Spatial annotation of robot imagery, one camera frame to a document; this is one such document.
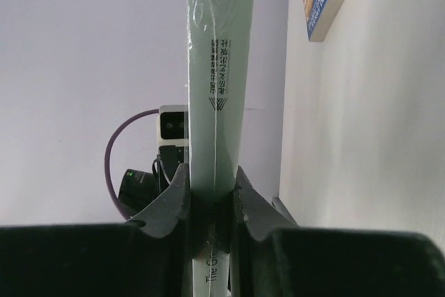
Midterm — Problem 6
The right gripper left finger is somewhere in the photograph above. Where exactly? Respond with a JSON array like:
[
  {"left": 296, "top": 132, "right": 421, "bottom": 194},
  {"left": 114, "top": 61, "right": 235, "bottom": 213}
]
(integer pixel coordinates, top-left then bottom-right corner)
[{"left": 1, "top": 163, "right": 191, "bottom": 296}]

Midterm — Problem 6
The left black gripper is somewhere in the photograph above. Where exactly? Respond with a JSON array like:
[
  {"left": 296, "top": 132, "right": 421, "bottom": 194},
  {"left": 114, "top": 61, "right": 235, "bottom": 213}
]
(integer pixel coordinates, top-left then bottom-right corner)
[{"left": 118, "top": 145, "right": 188, "bottom": 217}]

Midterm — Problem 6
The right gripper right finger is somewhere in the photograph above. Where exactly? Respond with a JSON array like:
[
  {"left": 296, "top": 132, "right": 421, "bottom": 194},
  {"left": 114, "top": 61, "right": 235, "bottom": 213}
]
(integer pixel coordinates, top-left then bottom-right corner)
[{"left": 233, "top": 170, "right": 444, "bottom": 296}]

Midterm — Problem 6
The pale green booklet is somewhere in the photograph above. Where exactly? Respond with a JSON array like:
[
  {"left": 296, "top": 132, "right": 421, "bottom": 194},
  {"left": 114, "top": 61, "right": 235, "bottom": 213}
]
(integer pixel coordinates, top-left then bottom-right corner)
[{"left": 187, "top": 0, "right": 254, "bottom": 296}]

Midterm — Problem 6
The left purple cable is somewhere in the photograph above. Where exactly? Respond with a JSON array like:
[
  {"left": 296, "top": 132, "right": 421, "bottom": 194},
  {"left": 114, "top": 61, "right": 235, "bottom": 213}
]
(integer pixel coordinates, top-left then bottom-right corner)
[{"left": 104, "top": 109, "right": 163, "bottom": 221}]

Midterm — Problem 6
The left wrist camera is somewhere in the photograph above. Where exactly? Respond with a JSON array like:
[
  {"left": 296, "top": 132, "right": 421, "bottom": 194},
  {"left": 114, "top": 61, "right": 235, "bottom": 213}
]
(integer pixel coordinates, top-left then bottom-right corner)
[{"left": 156, "top": 105, "right": 188, "bottom": 147}]

